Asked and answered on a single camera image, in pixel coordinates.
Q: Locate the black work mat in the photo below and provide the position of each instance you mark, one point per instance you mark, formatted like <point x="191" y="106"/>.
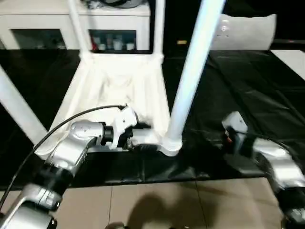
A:
<point x="250" y="83"/>

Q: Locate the bag of black parts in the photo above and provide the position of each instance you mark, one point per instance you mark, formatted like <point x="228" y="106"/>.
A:
<point x="93" y="3"/>

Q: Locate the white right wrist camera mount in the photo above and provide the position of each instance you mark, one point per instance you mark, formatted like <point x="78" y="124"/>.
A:
<point x="234" y="122"/>

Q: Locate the round grey appliance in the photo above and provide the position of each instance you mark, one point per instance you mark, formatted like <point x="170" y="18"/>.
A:
<point x="121" y="2"/>

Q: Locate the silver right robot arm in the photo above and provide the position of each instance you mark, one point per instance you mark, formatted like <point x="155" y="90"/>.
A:
<point x="281" y="162"/>

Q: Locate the white plastic table top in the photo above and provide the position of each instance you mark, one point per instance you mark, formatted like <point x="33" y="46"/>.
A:
<point x="114" y="78"/>

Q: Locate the white plastic table leg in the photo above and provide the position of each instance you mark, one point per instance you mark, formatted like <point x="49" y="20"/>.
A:
<point x="78" y="28"/>
<point x="19" y="102"/>
<point x="190" y="71"/>
<point x="159" y="28"/>

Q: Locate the black cabinet with gold label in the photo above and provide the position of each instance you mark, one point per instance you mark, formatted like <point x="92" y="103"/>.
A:
<point x="181" y="23"/>

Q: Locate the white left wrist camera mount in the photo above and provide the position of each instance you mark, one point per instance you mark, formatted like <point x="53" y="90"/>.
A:
<point x="124" y="117"/>

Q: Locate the grey cushion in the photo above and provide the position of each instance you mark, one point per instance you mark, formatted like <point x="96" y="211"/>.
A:
<point x="247" y="31"/>

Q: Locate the white flat panel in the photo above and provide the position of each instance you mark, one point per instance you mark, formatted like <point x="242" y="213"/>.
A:
<point x="290" y="62"/>

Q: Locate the black bar with red light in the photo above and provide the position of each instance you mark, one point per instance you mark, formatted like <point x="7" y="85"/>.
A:
<point x="288" y="42"/>

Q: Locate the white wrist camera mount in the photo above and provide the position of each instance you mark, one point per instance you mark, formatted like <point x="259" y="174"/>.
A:
<point x="124" y="117"/>
<point x="234" y="122"/>

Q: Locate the white sideboard with glass doors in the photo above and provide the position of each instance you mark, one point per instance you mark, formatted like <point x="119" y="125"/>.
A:
<point x="35" y="21"/>

